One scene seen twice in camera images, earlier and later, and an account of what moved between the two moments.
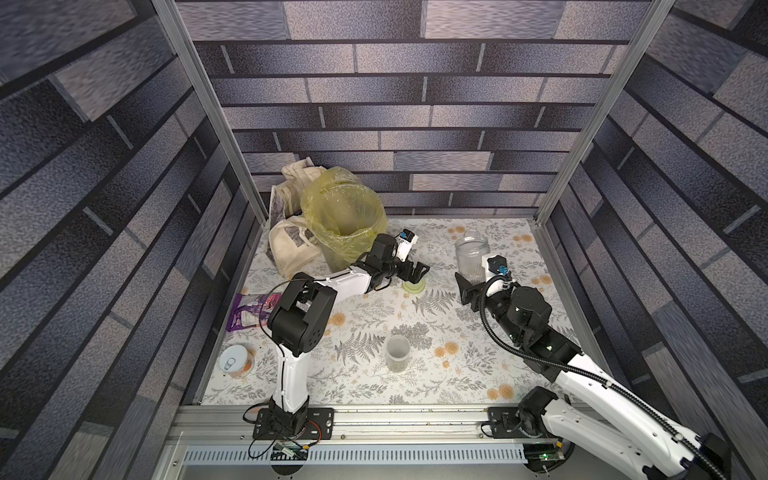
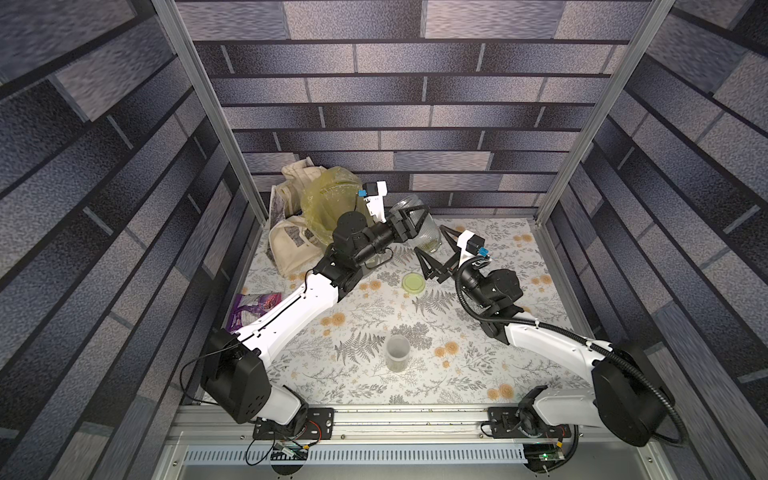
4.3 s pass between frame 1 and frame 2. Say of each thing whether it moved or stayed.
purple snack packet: stayed
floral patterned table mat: stayed
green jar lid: stayed
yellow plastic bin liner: stayed
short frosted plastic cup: stayed
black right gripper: moved
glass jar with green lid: moved
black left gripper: moved
